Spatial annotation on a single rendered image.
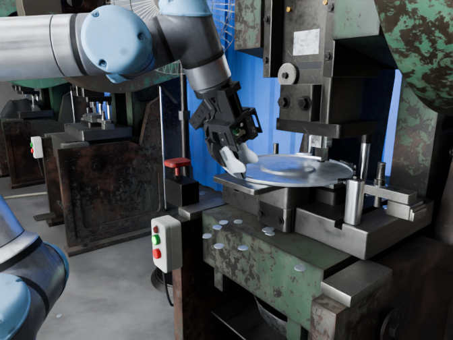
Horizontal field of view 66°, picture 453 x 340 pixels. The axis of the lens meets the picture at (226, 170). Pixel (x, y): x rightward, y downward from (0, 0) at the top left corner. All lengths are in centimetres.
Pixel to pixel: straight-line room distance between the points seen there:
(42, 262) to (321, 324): 50
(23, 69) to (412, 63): 49
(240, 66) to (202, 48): 226
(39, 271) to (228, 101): 44
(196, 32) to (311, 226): 47
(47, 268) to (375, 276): 59
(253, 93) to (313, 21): 191
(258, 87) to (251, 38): 179
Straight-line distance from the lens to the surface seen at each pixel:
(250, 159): 71
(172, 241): 94
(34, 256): 73
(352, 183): 73
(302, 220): 81
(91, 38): 45
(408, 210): 81
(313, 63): 83
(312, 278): 72
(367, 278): 70
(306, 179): 75
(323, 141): 91
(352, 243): 75
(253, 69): 272
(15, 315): 62
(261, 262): 81
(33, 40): 49
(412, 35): 51
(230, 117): 62
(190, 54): 60
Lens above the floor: 98
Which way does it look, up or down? 14 degrees down
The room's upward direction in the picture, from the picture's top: straight up
